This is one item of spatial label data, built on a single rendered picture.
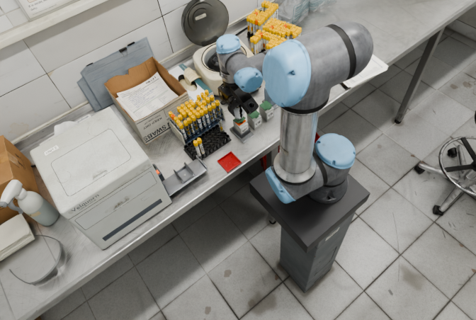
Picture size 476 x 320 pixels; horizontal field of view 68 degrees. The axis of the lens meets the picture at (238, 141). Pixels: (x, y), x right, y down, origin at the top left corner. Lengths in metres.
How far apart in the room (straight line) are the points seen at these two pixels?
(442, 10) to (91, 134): 1.76
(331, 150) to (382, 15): 1.15
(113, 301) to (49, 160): 1.20
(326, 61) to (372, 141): 1.92
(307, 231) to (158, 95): 0.84
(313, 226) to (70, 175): 0.75
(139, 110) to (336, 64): 1.01
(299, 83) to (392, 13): 1.46
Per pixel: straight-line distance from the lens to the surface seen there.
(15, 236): 1.46
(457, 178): 2.46
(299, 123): 0.78
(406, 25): 2.02
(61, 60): 1.55
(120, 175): 1.06
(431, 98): 2.96
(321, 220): 1.18
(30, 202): 1.35
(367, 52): 0.73
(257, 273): 2.09
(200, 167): 1.32
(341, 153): 1.04
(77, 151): 1.17
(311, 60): 0.66
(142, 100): 1.57
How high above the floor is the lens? 2.01
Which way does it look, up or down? 54 degrees down
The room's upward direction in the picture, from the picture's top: 8 degrees counter-clockwise
